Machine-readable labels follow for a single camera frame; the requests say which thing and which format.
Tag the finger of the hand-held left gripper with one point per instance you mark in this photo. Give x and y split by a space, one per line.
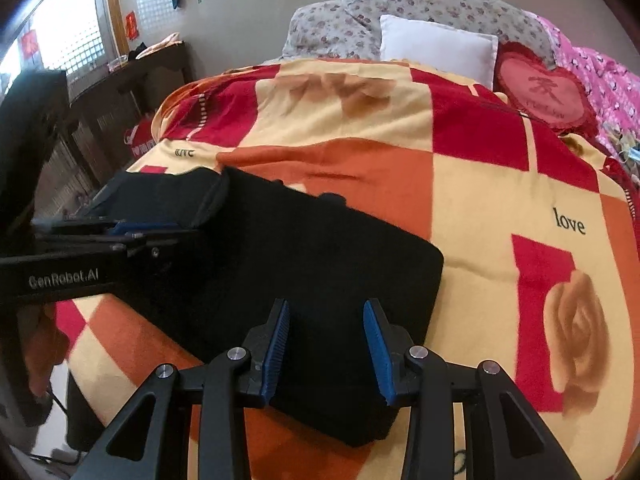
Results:
160 245
145 227

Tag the dark wooden desk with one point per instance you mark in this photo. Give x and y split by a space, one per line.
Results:
145 75

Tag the black chair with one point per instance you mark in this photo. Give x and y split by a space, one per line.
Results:
30 135

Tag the grey floral quilt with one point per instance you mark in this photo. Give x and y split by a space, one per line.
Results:
350 25

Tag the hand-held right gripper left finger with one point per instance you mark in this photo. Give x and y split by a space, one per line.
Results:
277 355

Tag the red and yellow printed blanket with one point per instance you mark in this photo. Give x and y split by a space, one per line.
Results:
475 185

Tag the pink penguin print blanket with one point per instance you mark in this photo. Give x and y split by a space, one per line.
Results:
605 70

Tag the red paper wall decoration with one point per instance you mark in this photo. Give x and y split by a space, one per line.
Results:
132 26
29 44

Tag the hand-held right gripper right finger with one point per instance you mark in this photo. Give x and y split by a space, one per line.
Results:
377 355

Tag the window with lattice grille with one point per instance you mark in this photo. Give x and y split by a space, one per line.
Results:
75 35

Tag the pile of colourful clothes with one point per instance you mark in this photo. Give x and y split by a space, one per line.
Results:
627 147

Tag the red heart-shaped cushion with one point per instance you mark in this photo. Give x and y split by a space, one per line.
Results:
545 90

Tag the white pillow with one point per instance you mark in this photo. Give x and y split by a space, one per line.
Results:
435 47

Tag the peach cloth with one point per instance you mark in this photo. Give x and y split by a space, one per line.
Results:
160 42

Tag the black pants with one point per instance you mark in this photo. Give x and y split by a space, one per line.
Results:
325 260

